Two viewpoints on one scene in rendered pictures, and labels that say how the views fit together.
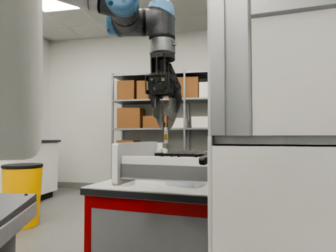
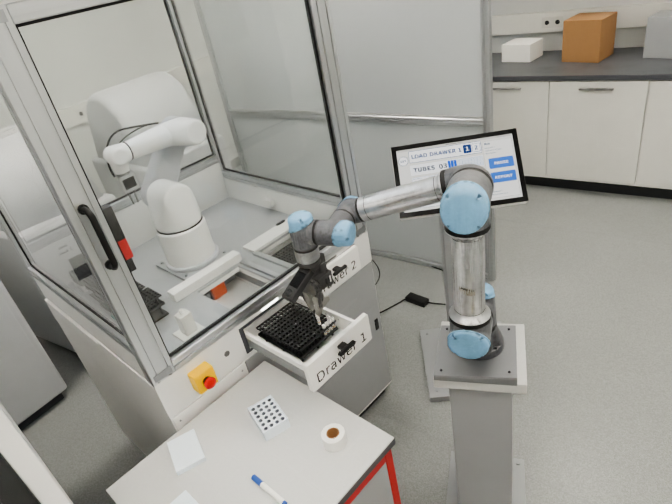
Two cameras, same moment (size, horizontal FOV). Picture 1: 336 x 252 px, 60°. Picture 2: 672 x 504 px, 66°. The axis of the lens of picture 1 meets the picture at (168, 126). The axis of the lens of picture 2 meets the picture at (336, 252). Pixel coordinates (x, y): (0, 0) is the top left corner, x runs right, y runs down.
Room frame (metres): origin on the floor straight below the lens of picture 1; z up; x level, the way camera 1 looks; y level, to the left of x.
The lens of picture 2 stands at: (1.95, 0.76, 1.99)
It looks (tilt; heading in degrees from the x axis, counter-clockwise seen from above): 31 degrees down; 210
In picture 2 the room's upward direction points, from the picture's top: 12 degrees counter-clockwise
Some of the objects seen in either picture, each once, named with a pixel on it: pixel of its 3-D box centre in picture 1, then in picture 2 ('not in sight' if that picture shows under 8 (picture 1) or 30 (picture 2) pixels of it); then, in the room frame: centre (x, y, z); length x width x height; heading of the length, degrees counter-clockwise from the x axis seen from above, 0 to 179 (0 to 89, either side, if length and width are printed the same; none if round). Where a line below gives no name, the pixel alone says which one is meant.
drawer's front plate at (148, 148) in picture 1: (138, 160); (339, 351); (0.89, 0.09, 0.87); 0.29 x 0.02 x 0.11; 161
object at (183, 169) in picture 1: (205, 165); (295, 331); (0.83, -0.11, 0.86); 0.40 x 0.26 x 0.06; 71
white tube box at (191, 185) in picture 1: (185, 179); (268, 417); (1.13, -0.07, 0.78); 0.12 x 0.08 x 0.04; 56
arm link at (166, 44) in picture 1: (163, 48); (306, 253); (0.83, 0.01, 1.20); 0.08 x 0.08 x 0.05
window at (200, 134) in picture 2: not in sight; (233, 158); (0.75, -0.22, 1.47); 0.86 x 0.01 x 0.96; 161
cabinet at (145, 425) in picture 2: not in sight; (239, 357); (0.59, -0.65, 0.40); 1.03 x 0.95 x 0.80; 161
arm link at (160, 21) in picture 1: (160, 22); (303, 231); (0.83, 0.02, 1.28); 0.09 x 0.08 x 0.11; 94
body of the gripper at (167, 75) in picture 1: (162, 76); (313, 273); (0.82, 0.02, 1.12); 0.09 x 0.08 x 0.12; 161
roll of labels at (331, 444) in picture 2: (126, 179); (334, 437); (1.14, 0.16, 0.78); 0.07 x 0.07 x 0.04
